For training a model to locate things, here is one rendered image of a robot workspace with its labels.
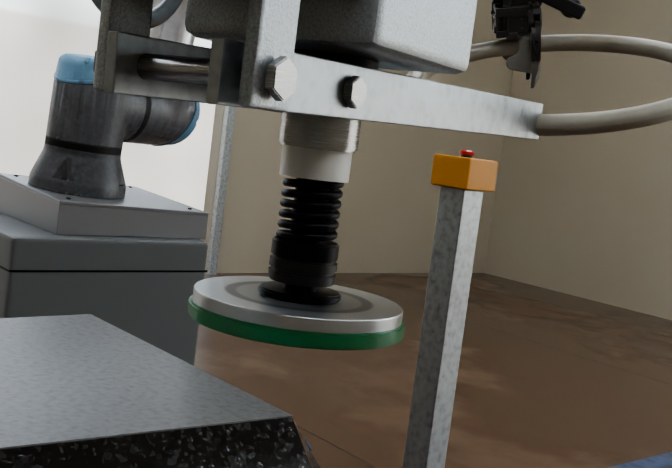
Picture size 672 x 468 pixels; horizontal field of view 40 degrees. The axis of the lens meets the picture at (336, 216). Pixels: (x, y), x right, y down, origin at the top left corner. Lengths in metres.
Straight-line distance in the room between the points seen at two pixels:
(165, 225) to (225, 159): 4.76
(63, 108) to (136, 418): 1.21
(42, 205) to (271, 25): 1.14
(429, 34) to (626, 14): 7.29
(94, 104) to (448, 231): 0.97
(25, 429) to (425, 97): 0.53
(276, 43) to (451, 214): 1.66
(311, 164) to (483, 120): 0.30
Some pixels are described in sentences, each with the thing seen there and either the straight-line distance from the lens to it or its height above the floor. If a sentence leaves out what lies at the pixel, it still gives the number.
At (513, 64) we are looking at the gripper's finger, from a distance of 1.70.
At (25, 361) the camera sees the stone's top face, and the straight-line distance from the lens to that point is 0.83.
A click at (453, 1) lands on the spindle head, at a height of 1.23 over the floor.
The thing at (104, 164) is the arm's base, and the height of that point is 0.98.
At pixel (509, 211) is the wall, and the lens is 8.58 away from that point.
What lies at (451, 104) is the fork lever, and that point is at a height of 1.14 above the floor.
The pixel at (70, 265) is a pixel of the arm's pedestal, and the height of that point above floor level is 0.80.
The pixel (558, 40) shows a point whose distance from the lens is 1.72.
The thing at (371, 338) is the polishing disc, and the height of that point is 0.91.
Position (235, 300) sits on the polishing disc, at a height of 0.92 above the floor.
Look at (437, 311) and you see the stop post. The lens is 2.36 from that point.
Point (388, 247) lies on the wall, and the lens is 7.78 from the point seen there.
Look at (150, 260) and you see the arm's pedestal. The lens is 1.78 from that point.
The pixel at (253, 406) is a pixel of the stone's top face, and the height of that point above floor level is 0.87.
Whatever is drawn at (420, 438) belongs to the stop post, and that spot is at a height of 0.35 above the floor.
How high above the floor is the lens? 1.09
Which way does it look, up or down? 5 degrees down
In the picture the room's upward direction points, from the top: 7 degrees clockwise
